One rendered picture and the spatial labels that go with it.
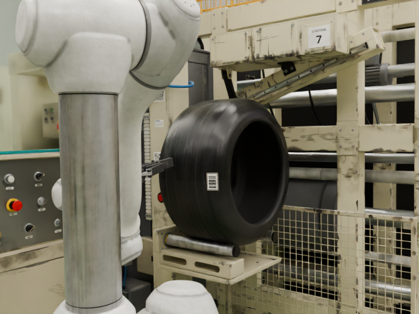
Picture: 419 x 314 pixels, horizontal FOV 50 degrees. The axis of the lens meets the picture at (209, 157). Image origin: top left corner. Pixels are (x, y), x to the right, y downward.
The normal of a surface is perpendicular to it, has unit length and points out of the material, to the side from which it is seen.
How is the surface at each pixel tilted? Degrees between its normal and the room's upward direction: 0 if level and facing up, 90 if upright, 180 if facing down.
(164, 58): 140
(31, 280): 90
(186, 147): 68
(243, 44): 90
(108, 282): 92
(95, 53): 98
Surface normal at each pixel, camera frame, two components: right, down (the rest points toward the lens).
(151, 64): 0.43, 0.86
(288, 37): -0.61, 0.05
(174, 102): 0.79, 0.02
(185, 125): -0.48, -0.60
